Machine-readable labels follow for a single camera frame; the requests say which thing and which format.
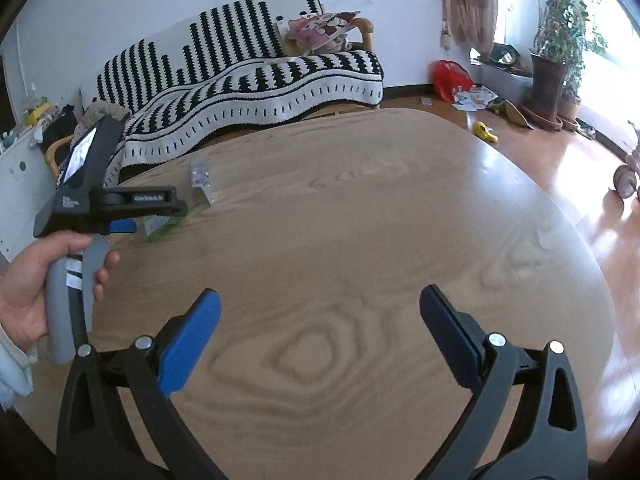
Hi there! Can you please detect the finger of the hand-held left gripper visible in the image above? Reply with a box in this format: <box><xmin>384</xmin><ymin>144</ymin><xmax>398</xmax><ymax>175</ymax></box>
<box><xmin>95</xmin><ymin>219</ymin><xmax>137</xmax><ymax>235</ymax></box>
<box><xmin>162</xmin><ymin>187</ymin><xmax>188</xmax><ymax>221</ymax></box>

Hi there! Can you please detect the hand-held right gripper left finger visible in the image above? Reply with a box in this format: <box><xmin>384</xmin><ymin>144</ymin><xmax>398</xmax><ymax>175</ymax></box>
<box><xmin>56</xmin><ymin>288</ymin><xmax>236</xmax><ymax>480</ymax></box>

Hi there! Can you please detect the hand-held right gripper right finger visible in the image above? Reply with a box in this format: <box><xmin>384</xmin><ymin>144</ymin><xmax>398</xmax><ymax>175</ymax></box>
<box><xmin>419</xmin><ymin>284</ymin><xmax>588</xmax><ymax>480</ymax></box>

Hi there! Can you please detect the green plastic packet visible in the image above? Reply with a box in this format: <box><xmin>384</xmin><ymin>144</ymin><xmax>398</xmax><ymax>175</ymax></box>
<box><xmin>142</xmin><ymin>215</ymin><xmax>187</xmax><ymax>243</ymax></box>

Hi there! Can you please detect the person's left hand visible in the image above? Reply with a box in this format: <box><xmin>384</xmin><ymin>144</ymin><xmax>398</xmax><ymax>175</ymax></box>
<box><xmin>0</xmin><ymin>234</ymin><xmax>121</xmax><ymax>352</ymax></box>

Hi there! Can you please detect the clear plastic wrapper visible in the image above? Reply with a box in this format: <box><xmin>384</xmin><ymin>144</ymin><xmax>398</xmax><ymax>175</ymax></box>
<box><xmin>187</xmin><ymin>159</ymin><xmax>217</xmax><ymax>206</ymax></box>

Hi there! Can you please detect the white cabinet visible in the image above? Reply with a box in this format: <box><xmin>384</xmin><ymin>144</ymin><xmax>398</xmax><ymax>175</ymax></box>
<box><xmin>0</xmin><ymin>125</ymin><xmax>66</xmax><ymax>261</ymax></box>

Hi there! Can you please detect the black bag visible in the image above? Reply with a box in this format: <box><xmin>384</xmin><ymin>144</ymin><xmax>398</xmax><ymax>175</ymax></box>
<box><xmin>42</xmin><ymin>105</ymin><xmax>81</xmax><ymax>153</ymax></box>

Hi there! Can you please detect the yellow object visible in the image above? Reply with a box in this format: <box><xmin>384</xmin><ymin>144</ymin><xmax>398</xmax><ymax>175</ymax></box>
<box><xmin>24</xmin><ymin>97</ymin><xmax>53</xmax><ymax>126</ymax></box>

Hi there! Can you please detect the brown fuzzy cushion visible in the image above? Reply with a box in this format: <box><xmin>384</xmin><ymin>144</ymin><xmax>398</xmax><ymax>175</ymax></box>
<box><xmin>80</xmin><ymin>100</ymin><xmax>132</xmax><ymax>133</ymax></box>

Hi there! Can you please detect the black white striped blanket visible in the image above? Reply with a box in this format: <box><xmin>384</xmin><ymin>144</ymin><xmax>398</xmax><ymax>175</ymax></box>
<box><xmin>95</xmin><ymin>0</ymin><xmax>386</xmax><ymax>188</ymax></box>

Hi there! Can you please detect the yellow toy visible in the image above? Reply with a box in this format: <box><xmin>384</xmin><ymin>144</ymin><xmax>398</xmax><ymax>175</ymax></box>
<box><xmin>472</xmin><ymin>121</ymin><xmax>500</xmax><ymax>143</ymax></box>

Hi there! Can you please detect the pink printed cushion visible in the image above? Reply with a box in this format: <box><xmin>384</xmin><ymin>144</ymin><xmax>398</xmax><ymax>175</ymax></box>
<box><xmin>285</xmin><ymin>10</ymin><xmax>361</xmax><ymax>56</ymax></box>

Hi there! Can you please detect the tan dustpan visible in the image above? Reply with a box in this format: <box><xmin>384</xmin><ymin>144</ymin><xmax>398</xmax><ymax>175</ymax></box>
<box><xmin>487</xmin><ymin>99</ymin><xmax>535</xmax><ymax>130</ymax></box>

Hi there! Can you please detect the pile of white papers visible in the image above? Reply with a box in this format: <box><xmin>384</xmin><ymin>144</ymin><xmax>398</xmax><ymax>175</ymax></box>
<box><xmin>452</xmin><ymin>85</ymin><xmax>500</xmax><ymax>113</ymax></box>

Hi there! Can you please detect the terracotta plant pot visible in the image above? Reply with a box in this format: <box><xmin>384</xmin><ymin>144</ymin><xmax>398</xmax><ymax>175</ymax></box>
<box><xmin>557</xmin><ymin>87</ymin><xmax>583</xmax><ymax>131</ymax></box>

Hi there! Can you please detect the red plastic bag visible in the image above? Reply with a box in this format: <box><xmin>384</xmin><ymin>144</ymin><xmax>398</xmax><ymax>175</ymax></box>
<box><xmin>431</xmin><ymin>59</ymin><xmax>475</xmax><ymax>103</ymax></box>

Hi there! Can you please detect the tall potted plant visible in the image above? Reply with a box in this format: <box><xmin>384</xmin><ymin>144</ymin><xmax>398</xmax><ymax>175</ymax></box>
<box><xmin>520</xmin><ymin>0</ymin><xmax>608</xmax><ymax>131</ymax></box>

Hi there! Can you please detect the dark round object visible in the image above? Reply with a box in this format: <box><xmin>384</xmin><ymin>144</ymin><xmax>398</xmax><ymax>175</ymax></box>
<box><xmin>487</xmin><ymin>42</ymin><xmax>521</xmax><ymax>68</ymax></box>

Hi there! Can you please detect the patterned curtain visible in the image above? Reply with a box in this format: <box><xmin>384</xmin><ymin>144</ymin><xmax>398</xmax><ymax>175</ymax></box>
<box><xmin>445</xmin><ymin>0</ymin><xmax>498</xmax><ymax>56</ymax></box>

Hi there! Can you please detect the wooden frame sofa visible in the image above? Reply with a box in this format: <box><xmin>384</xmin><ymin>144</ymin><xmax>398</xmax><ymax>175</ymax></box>
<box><xmin>45</xmin><ymin>0</ymin><xmax>386</xmax><ymax>181</ymax></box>

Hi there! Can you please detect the hanging wall ornament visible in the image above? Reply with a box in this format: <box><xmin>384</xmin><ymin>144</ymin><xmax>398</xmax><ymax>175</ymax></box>
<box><xmin>439</xmin><ymin>0</ymin><xmax>452</xmax><ymax>52</ymax></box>

